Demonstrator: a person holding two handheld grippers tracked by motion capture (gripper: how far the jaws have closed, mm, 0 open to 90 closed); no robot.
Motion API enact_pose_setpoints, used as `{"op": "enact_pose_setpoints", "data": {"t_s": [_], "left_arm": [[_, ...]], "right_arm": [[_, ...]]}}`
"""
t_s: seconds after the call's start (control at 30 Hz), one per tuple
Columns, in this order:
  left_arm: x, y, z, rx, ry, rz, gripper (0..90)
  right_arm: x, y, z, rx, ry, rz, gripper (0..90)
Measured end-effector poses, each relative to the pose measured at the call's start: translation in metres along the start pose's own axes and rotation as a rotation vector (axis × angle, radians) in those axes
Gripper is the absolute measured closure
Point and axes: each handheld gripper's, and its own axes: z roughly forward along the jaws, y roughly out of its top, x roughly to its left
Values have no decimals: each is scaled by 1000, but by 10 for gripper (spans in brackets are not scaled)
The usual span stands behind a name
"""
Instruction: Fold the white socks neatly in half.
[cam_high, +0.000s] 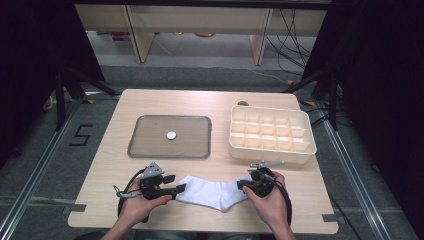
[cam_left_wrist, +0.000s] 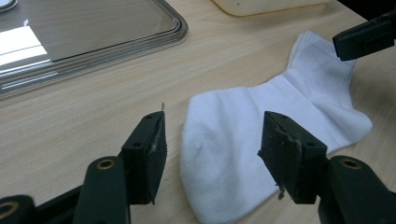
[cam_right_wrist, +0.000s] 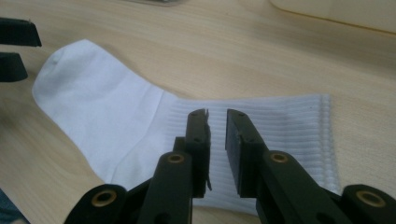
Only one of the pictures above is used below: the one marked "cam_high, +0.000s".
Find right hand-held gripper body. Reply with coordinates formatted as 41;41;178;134
248;160;286;198

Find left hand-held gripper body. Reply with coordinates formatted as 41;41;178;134
139;162;175;201

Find white sock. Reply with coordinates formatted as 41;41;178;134
175;175;254;213

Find person's left hand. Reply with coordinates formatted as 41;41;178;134
119;194;173;228

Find person's right hand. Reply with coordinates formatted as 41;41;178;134
242;170;290;230

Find cream compartment storage box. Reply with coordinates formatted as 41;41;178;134
228;104;318;165

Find grey translucent tray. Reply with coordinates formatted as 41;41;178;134
127;114;213;160

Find black metal stand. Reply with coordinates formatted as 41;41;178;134
282;69;340;132
54;67;119;132

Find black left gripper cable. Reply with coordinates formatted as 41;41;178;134
117;167;150;224

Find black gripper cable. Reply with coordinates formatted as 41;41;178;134
117;167;150;224
272;179;294;228

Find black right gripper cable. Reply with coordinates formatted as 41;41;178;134
272;179;294;228

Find grey cable plug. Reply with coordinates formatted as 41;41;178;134
112;184;138;201

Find aluminium floor rail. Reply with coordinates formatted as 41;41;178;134
0;99;84;238
319;99;392;240

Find thin white floor cable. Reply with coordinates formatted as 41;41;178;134
213;65;289;85

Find bundle of black floor cables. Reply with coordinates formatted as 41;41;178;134
265;8;318;77

